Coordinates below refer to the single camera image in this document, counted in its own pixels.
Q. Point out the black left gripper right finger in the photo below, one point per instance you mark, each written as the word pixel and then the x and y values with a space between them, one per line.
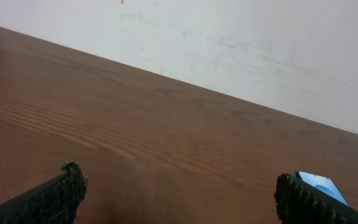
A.
pixel 298 202

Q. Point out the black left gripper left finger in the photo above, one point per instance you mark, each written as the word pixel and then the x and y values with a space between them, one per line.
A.
pixel 54 201

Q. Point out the blue screen smartphone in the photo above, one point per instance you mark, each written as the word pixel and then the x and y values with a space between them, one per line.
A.
pixel 324 184

